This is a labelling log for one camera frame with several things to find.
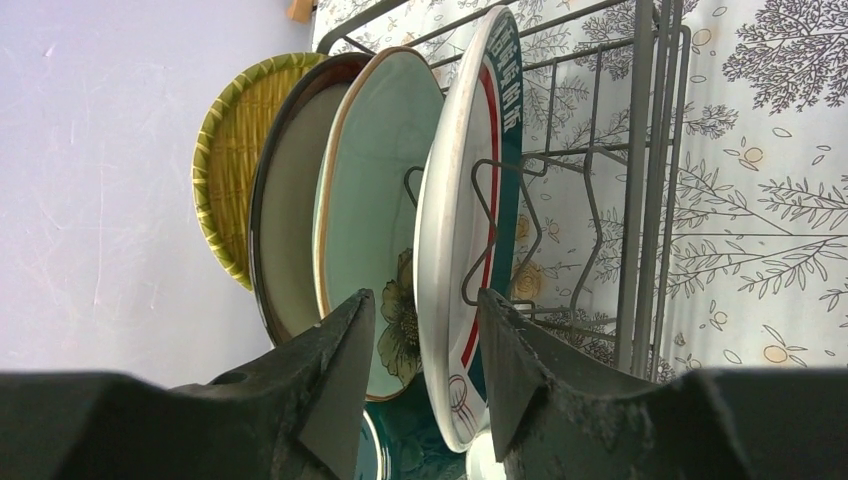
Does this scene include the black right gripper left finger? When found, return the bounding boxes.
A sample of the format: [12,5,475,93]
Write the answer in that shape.
[1,289,375,479]

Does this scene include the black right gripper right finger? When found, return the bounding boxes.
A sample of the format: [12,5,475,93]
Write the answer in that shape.
[478,289,847,479]

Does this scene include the black glossy plate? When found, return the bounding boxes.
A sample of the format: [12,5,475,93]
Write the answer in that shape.
[248,52,371,345]

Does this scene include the white plate green red rim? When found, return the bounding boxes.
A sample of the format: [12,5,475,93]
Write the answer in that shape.
[413,6,524,453]

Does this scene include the mint green plate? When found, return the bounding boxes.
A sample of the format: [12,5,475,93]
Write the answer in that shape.
[312,47,444,402]

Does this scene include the blue white patterned bowl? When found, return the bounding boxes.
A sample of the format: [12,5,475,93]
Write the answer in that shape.
[465,429,507,480]

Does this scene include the dark green mug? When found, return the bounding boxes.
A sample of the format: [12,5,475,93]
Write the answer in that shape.
[354,374,466,480]

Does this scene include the floral table mat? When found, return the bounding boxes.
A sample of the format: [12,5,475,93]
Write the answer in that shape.
[510,1,847,383]

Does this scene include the green woven bamboo plate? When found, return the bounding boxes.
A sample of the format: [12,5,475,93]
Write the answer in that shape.
[191,52,326,291]

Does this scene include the left wooden block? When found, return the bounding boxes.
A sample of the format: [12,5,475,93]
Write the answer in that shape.
[286,0,318,24]

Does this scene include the grey wire dish rack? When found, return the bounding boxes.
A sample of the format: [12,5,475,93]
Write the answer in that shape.
[316,0,694,384]

